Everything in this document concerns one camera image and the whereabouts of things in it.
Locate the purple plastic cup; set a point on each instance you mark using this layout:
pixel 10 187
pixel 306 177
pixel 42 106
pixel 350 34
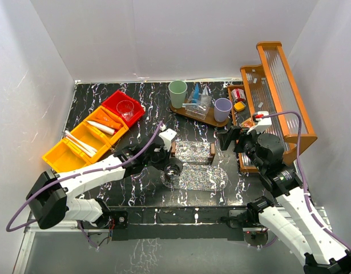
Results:
pixel 222 109

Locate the brown oval wooden tray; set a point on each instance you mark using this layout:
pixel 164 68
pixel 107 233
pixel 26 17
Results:
pixel 209 119

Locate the clear drinking glass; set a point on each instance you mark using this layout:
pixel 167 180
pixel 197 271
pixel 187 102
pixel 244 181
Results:
pixel 126 109

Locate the blue toothpaste tube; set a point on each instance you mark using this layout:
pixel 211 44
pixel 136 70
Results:
pixel 195 98

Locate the black cup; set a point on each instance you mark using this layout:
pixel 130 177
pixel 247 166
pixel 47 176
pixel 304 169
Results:
pixel 173 169

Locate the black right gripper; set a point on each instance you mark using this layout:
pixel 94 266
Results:
pixel 234 133

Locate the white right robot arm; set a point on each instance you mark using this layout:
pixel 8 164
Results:
pixel 306 234

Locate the silver toothpaste tube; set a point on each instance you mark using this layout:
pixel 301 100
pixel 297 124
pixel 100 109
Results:
pixel 205 94

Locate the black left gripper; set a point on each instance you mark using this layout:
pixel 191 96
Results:
pixel 166 156

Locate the orange wooden tiered shelf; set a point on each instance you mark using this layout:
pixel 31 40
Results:
pixel 270 86

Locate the glittery oval mat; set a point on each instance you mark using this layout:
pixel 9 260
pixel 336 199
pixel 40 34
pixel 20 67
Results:
pixel 197 178

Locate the wood acrylic toothbrush stand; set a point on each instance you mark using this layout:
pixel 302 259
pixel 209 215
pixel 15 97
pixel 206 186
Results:
pixel 192 152

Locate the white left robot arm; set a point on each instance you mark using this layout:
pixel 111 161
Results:
pixel 55 197

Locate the orange plastic organizer bin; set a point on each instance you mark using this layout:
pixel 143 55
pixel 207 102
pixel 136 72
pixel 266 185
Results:
pixel 67 155

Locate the red plastic bin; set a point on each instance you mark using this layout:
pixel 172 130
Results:
pixel 111 102

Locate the red white small box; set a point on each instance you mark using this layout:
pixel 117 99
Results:
pixel 238 95

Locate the green plastic cup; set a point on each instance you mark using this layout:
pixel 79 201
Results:
pixel 178 90

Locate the orange toothpaste tube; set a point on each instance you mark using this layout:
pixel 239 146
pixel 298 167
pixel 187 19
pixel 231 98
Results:
pixel 108 121

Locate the yellow grey sponge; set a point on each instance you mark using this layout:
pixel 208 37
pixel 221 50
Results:
pixel 239 106

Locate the black front mounting rail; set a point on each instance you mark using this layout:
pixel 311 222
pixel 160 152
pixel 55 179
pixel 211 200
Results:
pixel 205 222

